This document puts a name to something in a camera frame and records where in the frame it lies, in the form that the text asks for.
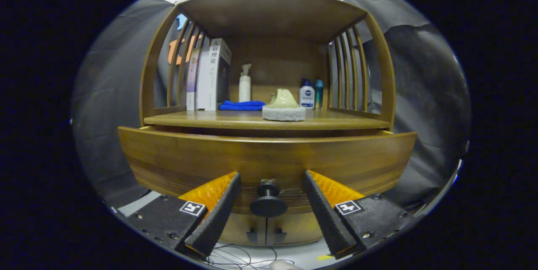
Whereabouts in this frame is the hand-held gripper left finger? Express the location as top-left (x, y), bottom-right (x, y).
top-left (124, 171), bottom-right (242, 261)

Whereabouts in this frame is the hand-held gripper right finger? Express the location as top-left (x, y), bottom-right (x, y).
top-left (302, 170), bottom-right (417, 261)

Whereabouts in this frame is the black drawer knob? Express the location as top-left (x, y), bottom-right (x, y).
top-left (250, 179), bottom-right (288, 218)

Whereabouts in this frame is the wooden drawer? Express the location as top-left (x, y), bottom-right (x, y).
top-left (118, 126), bottom-right (417, 216)

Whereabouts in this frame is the wooden cabinet door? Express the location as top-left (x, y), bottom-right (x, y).
top-left (219, 213), bottom-right (267, 246)
top-left (267, 213), bottom-right (324, 246)

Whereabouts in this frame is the wooden countertop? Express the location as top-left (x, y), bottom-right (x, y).
top-left (144, 108), bottom-right (391, 131)

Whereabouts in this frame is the wooden cabinet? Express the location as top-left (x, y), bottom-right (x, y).
top-left (139, 0), bottom-right (396, 247)

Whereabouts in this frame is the blue cloth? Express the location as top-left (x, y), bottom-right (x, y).
top-left (219, 100), bottom-right (266, 111)

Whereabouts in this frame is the white lotion bottle blue cap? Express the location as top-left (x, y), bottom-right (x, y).
top-left (299, 78), bottom-right (315, 110)

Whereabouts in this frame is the teal bottle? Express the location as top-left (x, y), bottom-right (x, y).
top-left (314, 79), bottom-right (324, 110)

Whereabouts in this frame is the white pump bottle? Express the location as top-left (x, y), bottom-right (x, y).
top-left (239, 64), bottom-right (252, 103)

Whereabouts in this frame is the white book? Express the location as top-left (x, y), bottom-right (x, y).
top-left (196, 38), bottom-right (232, 111)

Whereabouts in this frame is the purple book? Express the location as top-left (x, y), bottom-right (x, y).
top-left (186, 48), bottom-right (200, 111)

